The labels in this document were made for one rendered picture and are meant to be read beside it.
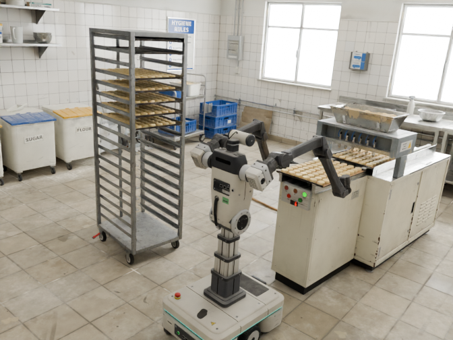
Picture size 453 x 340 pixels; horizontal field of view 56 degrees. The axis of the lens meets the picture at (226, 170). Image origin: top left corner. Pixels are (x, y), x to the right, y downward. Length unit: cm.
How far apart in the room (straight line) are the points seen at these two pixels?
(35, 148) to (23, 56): 124
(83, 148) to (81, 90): 100
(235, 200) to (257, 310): 73
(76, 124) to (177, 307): 358
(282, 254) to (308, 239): 30
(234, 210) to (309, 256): 95
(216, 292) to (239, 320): 24
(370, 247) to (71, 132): 386
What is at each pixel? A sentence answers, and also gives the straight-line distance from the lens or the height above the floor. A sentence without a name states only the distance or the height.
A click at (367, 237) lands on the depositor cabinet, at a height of 32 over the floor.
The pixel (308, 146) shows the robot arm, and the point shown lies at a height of 125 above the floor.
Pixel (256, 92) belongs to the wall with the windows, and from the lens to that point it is 791.
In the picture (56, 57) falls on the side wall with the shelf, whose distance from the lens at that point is 633.
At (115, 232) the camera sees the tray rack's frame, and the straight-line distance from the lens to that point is 386.
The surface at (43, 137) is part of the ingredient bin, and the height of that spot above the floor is 50.
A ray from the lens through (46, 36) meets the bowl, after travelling 595.
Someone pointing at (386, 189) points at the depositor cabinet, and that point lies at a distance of 354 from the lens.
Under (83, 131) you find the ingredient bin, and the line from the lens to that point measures 588.
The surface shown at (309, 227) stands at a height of 57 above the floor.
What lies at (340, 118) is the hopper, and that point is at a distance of 371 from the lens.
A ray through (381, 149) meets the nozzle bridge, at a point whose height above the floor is 105.
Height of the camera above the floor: 188
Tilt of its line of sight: 18 degrees down
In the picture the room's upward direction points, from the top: 4 degrees clockwise
